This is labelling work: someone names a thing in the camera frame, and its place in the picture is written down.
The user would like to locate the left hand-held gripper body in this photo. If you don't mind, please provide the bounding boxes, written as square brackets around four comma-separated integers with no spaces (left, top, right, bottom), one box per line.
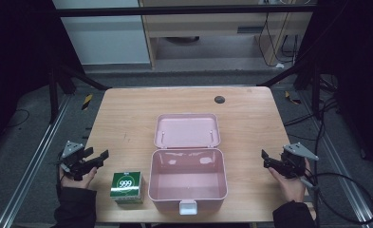
[59,141,95,181]

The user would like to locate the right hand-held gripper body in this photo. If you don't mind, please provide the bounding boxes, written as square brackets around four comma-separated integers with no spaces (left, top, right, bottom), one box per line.
[278,142,319,179]

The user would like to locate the person's right hand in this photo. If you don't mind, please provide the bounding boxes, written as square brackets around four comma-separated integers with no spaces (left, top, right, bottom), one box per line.
[268,160,311,203]

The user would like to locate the person's left hand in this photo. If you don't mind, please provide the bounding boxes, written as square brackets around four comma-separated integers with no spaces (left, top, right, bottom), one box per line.
[59,166,98,190]

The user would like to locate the green and white carton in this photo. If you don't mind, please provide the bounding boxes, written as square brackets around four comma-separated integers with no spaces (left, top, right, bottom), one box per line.
[109,171,145,204]

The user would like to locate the yellow and black floor tape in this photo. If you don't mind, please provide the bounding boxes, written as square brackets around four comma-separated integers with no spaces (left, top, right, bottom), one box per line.
[81,93,94,111]
[284,90,302,105]

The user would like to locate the black metal stand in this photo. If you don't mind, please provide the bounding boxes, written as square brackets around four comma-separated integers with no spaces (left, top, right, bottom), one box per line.
[47,65,111,124]
[258,60,321,120]

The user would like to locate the pink storage box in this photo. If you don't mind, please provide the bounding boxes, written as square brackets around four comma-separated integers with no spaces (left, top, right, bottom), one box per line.
[147,113,229,217]

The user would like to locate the white cabinet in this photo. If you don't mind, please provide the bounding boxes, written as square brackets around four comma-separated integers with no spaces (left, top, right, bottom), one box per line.
[52,0,152,66]

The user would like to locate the aluminium floor rail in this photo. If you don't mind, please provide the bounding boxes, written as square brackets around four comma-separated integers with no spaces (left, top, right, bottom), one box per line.
[0,94,72,228]
[297,91,373,228]

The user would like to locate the black floor cables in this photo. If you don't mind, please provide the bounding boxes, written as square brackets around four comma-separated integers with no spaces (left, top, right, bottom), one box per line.
[283,98,339,127]

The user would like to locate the thin black floor cable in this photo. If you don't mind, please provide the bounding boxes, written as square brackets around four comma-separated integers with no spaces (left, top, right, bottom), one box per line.
[3,108,30,129]

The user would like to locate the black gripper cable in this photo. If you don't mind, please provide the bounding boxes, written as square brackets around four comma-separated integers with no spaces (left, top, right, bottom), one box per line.
[299,172,373,225]

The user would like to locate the black hanging cables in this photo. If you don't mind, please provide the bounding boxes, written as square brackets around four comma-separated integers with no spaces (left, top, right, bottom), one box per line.
[258,12,299,68]

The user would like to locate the black horizontal frame bar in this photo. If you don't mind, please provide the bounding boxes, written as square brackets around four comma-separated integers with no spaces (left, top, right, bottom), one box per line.
[52,4,318,17]

